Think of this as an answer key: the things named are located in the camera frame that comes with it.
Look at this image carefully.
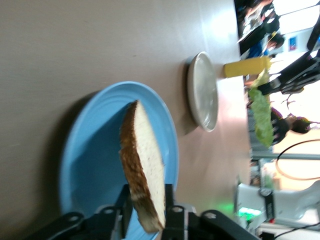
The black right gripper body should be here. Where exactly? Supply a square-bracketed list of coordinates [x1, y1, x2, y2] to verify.
[279, 49, 320, 95]

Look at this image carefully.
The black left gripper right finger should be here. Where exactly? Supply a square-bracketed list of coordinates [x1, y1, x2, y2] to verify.
[161, 184, 261, 240]

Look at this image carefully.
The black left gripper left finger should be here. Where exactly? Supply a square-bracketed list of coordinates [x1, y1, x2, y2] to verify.
[24, 184, 133, 240]

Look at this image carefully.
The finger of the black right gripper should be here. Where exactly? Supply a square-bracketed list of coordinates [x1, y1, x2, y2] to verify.
[259, 83, 279, 96]
[268, 73, 285, 87]

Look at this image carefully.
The green lettuce leaf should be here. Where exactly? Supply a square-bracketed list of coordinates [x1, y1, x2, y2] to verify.
[248, 69, 275, 148]

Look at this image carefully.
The yellow mustard squeeze bottle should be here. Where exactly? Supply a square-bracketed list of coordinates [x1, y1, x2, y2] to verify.
[223, 55, 273, 79]

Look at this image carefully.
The toasted bread slice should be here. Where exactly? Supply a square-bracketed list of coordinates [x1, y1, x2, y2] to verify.
[118, 99, 167, 234]

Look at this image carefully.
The blue round plate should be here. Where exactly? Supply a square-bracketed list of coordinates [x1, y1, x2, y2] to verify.
[59, 80, 180, 240]

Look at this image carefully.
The beige round plate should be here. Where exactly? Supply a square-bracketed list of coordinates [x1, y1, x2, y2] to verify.
[186, 51, 220, 133]

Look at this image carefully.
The person in black clothes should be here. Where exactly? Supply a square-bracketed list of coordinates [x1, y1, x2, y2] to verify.
[271, 106, 315, 146]

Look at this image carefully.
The blue white wall sign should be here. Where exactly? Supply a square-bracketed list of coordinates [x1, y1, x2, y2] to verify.
[288, 36, 299, 53]

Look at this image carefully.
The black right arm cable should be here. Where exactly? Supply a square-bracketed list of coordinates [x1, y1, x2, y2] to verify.
[275, 139, 320, 181]

